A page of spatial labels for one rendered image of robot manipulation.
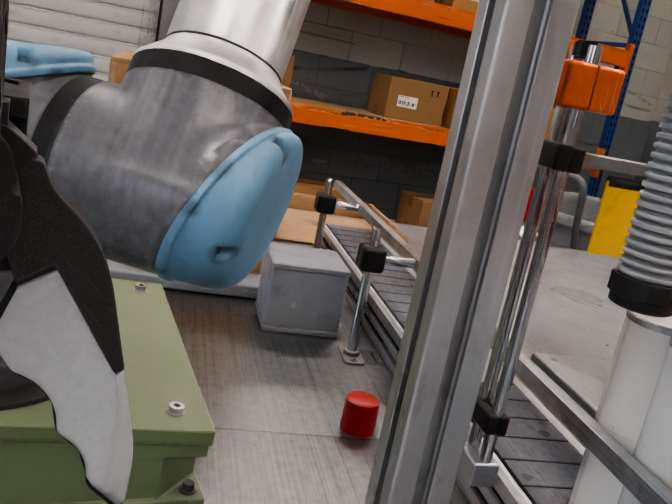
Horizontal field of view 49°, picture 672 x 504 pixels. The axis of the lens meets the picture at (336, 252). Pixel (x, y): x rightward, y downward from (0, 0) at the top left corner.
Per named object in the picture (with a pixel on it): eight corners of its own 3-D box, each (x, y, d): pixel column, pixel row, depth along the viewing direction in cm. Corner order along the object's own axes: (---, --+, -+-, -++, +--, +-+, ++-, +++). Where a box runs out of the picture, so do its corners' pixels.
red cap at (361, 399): (352, 439, 69) (359, 407, 69) (333, 421, 72) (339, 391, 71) (380, 435, 71) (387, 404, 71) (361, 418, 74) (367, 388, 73)
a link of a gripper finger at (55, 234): (158, 330, 25) (10, 96, 21) (165, 349, 24) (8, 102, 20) (30, 403, 24) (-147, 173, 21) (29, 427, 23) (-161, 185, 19)
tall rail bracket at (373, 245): (398, 365, 90) (428, 235, 86) (341, 359, 88) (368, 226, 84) (391, 354, 93) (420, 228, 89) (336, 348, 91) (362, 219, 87)
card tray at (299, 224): (404, 257, 144) (409, 238, 143) (273, 239, 138) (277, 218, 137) (368, 220, 172) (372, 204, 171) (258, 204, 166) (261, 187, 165)
